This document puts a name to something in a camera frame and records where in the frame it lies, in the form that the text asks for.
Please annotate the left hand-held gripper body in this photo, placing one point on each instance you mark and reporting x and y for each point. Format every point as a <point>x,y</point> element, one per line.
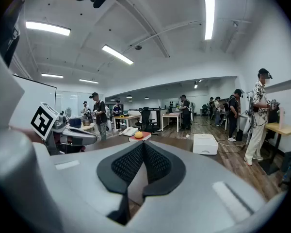
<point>44,120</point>

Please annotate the white flat box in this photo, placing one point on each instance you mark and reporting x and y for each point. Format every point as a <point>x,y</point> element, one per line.
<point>205,143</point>

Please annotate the wooden desk with black leg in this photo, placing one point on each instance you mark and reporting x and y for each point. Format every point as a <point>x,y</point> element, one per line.
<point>283,129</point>

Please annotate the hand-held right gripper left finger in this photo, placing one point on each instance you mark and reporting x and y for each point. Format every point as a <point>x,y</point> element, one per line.
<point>82,178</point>

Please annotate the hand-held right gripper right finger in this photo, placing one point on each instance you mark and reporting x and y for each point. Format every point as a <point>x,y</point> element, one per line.
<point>196,178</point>

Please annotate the long ceiling light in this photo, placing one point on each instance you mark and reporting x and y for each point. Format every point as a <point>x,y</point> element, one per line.
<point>117,54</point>
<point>88,81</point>
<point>209,17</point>
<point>48,28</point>
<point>52,75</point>

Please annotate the black pot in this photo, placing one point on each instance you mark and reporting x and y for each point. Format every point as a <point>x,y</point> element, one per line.
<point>75,123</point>

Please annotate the person's black top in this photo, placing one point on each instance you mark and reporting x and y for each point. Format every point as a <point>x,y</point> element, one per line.
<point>8,40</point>

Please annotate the small ceiling light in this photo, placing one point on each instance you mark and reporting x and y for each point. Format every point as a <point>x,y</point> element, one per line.
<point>196,85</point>

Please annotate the red hardcover book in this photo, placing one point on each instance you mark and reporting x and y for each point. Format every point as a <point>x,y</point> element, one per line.
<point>146,136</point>

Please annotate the black office chair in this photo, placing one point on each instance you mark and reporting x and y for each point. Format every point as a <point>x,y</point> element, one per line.
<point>145,116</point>

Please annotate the orange toy fruit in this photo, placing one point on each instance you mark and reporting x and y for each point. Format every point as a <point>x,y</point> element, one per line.
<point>138,135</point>

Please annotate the round ceiling sensor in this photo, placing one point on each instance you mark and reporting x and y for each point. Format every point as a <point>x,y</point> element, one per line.
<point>138,47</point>

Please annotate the person's left forearm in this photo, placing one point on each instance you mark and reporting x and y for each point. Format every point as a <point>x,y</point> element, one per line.
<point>29,133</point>

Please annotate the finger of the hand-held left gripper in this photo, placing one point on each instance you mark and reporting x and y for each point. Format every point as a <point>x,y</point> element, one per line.
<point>83,136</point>

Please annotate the white desk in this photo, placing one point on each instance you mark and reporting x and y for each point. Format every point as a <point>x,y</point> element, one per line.
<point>171,115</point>

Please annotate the round light table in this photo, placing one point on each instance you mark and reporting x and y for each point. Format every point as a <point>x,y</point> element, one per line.
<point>88,128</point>

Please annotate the white desk telephone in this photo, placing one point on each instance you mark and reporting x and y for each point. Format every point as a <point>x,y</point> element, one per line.
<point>129,131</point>

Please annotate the light wooden desk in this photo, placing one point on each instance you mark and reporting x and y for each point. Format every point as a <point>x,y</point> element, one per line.
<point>128,117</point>

